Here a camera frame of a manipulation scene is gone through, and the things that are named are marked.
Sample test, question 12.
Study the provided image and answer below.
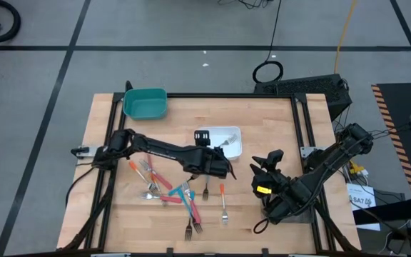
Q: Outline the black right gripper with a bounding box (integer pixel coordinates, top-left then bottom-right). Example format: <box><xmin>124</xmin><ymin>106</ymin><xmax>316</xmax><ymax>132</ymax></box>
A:
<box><xmin>250</xmin><ymin>149</ymin><xmax>301</xmax><ymax>224</ymax></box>

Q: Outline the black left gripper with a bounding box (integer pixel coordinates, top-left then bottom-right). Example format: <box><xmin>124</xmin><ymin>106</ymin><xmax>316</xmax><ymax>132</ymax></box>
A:
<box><xmin>191</xmin><ymin>130</ymin><xmax>232</xmax><ymax>179</ymax></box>

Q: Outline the white plastic bin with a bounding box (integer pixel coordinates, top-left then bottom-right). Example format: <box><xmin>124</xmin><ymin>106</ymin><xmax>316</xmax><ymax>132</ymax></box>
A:
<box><xmin>195</xmin><ymin>126</ymin><xmax>243</xmax><ymax>161</ymax></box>

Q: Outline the grey translucent plastic bin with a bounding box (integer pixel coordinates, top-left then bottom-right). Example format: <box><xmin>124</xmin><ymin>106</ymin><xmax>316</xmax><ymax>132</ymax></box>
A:
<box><xmin>261</xmin><ymin>205</ymin><xmax>315</xmax><ymax>225</ymax></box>

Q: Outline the teal plastic bin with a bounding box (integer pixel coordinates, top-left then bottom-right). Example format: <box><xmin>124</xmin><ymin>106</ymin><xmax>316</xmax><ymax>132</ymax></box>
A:
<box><xmin>122</xmin><ymin>88</ymin><xmax>168</xmax><ymax>121</ymax></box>

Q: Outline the yellow plug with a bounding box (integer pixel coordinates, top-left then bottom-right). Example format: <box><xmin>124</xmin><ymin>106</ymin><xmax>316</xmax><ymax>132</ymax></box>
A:
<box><xmin>347</xmin><ymin>159</ymin><xmax>365</xmax><ymax>176</ymax></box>

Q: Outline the white paper label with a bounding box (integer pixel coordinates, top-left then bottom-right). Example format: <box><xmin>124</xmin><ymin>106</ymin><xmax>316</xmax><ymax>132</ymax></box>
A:
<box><xmin>346</xmin><ymin>182</ymin><xmax>382</xmax><ymax>232</ymax></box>

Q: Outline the black floor bar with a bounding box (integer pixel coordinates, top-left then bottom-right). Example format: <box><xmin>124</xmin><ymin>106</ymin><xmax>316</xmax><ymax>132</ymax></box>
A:
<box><xmin>351</xmin><ymin>197</ymin><xmax>411</xmax><ymax>226</ymax></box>

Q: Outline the black platform with hazard stripes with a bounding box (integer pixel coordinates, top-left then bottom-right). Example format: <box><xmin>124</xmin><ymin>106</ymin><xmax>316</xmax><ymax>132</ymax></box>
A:
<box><xmin>370</xmin><ymin>82</ymin><xmax>411</xmax><ymax>199</ymax></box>

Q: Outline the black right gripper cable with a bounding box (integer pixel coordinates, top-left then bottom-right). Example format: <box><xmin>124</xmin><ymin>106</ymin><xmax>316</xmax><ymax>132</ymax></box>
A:
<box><xmin>253</xmin><ymin>216</ymin><xmax>271</xmax><ymax>236</ymax></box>

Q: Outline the black aluminium table frame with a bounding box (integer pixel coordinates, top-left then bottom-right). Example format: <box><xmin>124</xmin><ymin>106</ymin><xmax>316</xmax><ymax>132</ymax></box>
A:
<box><xmin>58</xmin><ymin>80</ymin><xmax>362</xmax><ymax>255</ymax></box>

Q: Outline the black cable with coil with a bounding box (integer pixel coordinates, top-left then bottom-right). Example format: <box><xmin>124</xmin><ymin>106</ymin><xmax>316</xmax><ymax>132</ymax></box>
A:
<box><xmin>251</xmin><ymin>0</ymin><xmax>285</xmax><ymax>85</ymax></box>

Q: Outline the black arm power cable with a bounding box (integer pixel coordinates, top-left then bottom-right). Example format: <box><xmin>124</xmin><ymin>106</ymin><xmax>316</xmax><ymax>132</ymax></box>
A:
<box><xmin>64</xmin><ymin>166</ymin><xmax>96</xmax><ymax>208</ymax></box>

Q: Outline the yellow cable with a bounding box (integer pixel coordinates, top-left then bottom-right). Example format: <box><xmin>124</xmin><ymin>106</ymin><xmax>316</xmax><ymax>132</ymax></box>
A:
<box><xmin>334</xmin><ymin>0</ymin><xmax>358</xmax><ymax>75</ymax></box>

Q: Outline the black cable bundle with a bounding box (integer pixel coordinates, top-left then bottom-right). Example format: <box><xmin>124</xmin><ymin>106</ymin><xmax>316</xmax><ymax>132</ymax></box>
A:
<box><xmin>216</xmin><ymin>0</ymin><xmax>275</xmax><ymax>11</ymax></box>

